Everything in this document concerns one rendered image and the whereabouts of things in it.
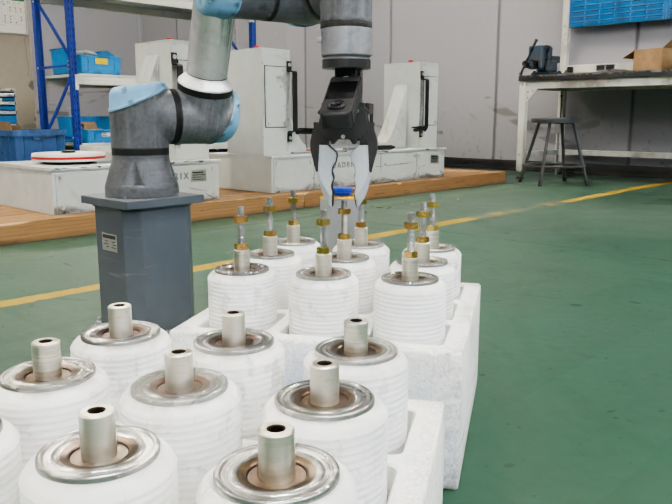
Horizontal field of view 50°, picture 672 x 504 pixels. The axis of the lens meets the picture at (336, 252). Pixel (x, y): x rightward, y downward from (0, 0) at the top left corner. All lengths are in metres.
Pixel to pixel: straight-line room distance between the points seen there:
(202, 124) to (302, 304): 0.69
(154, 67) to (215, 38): 1.95
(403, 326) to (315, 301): 0.12
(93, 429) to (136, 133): 1.08
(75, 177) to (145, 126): 1.58
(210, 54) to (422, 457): 1.07
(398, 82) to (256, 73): 1.31
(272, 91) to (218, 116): 2.19
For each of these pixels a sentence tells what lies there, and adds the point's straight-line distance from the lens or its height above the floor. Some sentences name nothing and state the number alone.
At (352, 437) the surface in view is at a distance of 0.52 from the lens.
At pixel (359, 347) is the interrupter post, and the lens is 0.65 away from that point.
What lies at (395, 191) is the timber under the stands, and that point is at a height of 0.03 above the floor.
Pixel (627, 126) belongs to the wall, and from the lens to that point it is 6.10.
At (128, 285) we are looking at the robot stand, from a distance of 1.51.
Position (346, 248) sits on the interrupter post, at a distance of 1.08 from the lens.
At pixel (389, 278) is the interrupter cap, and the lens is 0.95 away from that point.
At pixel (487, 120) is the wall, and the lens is 6.67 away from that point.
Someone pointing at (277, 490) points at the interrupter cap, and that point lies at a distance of 0.43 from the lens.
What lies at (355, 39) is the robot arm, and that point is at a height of 0.57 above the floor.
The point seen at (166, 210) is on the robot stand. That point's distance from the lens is 1.51.
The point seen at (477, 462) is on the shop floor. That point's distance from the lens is 1.04.
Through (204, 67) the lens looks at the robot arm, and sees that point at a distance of 1.53.
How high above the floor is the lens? 0.46
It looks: 11 degrees down
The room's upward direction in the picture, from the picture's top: straight up
